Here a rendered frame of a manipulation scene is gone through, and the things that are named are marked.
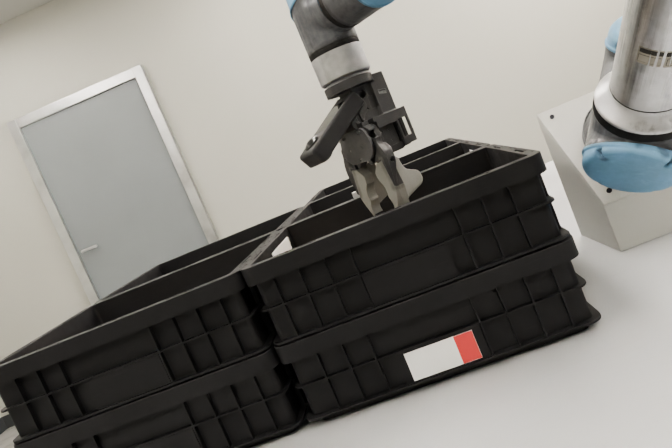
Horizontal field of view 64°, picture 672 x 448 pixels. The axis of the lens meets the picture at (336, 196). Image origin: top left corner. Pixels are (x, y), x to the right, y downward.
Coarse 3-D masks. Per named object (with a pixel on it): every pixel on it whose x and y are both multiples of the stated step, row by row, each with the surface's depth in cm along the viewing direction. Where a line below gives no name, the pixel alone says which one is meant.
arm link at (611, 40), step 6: (618, 18) 76; (612, 24) 75; (618, 24) 74; (612, 30) 74; (618, 30) 73; (612, 36) 73; (618, 36) 72; (606, 42) 75; (612, 42) 73; (606, 48) 76; (612, 48) 73; (606, 54) 76; (612, 54) 74; (606, 60) 76; (612, 60) 74; (606, 66) 75; (612, 66) 74; (606, 72) 74; (600, 78) 76
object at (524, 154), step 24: (432, 168) 92; (504, 168) 63; (528, 168) 63; (456, 192) 64; (480, 192) 64; (312, 216) 96; (384, 216) 65; (408, 216) 65; (336, 240) 66; (360, 240) 66; (264, 264) 67; (288, 264) 67
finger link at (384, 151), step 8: (376, 136) 72; (376, 144) 72; (384, 144) 72; (376, 152) 73; (384, 152) 72; (392, 152) 72; (376, 160) 74; (384, 160) 72; (392, 160) 72; (392, 168) 72; (392, 176) 72; (400, 176) 73
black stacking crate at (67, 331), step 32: (224, 256) 97; (160, 288) 99; (256, 288) 76; (96, 320) 100; (192, 320) 70; (224, 320) 70; (256, 320) 71; (96, 352) 72; (128, 352) 71; (160, 352) 70; (192, 352) 71; (224, 352) 70; (256, 352) 69; (32, 384) 73; (64, 384) 73; (96, 384) 72; (128, 384) 71; (160, 384) 71; (32, 416) 73; (64, 416) 73
